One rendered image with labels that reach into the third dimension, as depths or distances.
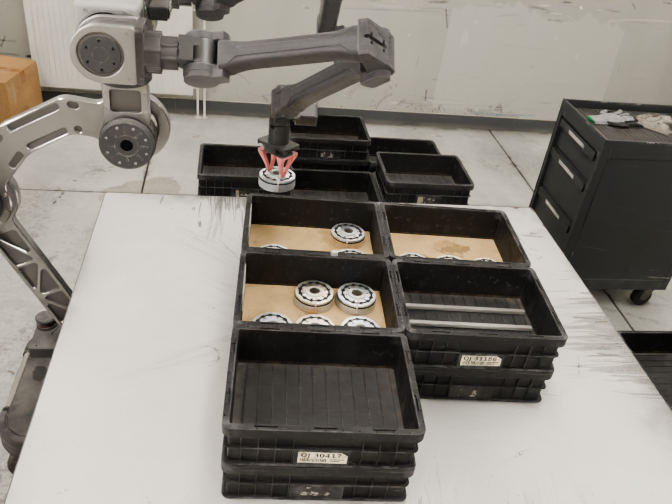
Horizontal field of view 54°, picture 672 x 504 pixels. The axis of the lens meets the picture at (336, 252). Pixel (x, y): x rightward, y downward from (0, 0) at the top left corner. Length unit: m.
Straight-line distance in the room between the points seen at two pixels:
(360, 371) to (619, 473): 0.66
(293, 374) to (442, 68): 3.64
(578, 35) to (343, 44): 3.92
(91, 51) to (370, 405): 0.95
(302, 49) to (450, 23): 3.48
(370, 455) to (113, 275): 1.02
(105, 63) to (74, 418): 0.79
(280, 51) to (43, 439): 0.99
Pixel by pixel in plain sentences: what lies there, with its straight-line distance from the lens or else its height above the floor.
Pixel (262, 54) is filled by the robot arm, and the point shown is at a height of 1.48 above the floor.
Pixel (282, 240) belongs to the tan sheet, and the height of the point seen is 0.83.
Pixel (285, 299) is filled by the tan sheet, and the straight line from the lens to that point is 1.77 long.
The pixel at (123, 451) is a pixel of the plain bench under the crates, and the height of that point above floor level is 0.70.
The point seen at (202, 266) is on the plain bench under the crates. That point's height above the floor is 0.70.
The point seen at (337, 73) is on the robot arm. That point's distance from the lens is 1.54.
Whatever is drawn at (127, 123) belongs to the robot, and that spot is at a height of 1.20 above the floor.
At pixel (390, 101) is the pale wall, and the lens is 4.94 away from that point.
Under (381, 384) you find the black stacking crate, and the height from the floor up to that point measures 0.83.
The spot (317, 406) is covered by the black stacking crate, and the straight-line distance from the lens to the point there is 1.51.
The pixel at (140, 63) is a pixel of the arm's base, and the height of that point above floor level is 1.44.
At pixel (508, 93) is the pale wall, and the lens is 5.17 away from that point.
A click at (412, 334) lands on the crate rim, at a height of 0.92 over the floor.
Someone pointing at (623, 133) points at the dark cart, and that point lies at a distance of 3.21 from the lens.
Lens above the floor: 1.94
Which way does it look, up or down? 34 degrees down
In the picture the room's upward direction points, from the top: 8 degrees clockwise
